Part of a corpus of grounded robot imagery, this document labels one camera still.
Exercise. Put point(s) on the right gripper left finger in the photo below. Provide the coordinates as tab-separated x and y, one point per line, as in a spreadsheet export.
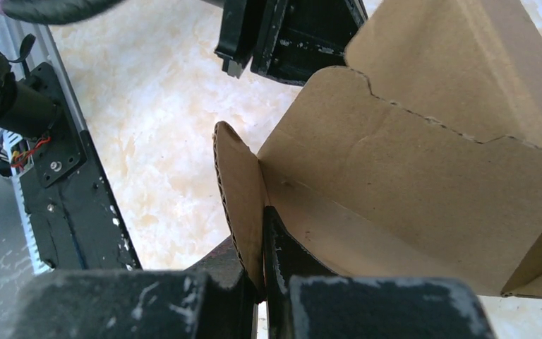
211	299

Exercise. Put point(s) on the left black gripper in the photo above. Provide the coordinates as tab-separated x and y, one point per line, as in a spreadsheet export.
286	41

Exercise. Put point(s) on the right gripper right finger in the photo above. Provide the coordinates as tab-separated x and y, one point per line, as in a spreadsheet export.
305	299

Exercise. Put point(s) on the brown cardboard box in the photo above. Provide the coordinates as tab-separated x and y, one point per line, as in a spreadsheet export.
421	156

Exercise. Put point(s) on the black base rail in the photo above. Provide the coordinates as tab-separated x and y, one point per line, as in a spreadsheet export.
70	216

